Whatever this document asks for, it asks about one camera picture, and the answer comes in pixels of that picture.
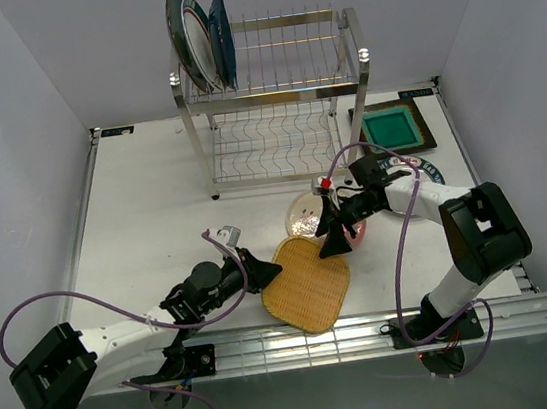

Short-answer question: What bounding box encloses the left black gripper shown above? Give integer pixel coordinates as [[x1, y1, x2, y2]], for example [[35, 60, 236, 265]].
[[193, 240, 288, 316]]

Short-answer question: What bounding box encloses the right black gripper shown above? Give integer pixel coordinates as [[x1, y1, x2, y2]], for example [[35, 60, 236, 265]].
[[311, 188, 386, 259]]

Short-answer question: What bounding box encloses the square bamboo-pattern tray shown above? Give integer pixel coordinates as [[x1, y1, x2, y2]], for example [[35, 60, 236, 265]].
[[261, 236, 351, 335]]

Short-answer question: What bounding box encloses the dark blue leaf-shaped dish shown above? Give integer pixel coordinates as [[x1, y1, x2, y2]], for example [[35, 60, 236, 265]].
[[208, 0, 237, 90]]

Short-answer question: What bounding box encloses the white plate green red rim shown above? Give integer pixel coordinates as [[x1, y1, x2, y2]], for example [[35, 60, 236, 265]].
[[180, 0, 221, 90]]

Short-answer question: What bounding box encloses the large dark teal round plate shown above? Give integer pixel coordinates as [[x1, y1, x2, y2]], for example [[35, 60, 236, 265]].
[[165, 0, 210, 93]]

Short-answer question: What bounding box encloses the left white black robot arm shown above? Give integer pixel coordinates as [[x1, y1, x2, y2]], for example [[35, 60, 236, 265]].
[[9, 248, 283, 409]]

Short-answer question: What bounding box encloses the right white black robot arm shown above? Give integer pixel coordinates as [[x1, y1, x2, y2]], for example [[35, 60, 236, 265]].
[[311, 154, 532, 346]]

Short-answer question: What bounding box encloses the green square dish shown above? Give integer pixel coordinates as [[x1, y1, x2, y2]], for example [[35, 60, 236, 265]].
[[362, 107, 425, 150]]

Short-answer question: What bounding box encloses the stainless steel two-tier dish rack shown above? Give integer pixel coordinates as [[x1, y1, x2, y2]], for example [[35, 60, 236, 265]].
[[169, 7, 371, 200]]

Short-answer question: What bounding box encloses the pink cream floral round plate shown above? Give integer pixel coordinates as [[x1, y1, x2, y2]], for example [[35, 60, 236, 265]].
[[280, 183, 372, 257]]

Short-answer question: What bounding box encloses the white plate navy lettered rim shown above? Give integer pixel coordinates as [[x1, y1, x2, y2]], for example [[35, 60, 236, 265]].
[[379, 155, 445, 184]]

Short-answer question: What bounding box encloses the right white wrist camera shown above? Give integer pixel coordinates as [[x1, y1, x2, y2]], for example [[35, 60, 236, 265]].
[[310, 176, 339, 207]]

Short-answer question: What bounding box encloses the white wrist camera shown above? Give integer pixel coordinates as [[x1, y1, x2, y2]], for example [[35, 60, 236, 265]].
[[310, 176, 339, 207], [208, 225, 241, 248]]

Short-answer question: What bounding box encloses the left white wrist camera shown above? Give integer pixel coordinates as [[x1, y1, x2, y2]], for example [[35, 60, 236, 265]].
[[208, 225, 241, 248]]

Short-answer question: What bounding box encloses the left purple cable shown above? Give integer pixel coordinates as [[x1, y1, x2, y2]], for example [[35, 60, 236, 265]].
[[0, 224, 267, 409]]

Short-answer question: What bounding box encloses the purple cable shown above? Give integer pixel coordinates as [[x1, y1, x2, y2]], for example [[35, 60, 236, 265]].
[[319, 127, 502, 393], [0, 224, 267, 409]]

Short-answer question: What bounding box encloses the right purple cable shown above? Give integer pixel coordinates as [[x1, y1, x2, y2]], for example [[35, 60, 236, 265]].
[[319, 127, 502, 393]]

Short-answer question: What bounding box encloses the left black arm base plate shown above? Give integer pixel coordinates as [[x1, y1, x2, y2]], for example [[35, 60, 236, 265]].
[[164, 344, 217, 380]]

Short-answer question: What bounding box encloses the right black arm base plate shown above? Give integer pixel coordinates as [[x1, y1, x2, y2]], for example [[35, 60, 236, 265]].
[[386, 305, 487, 351]]

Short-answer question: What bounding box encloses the aluminium front rail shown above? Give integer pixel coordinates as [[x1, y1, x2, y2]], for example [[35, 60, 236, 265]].
[[30, 293, 547, 406]]

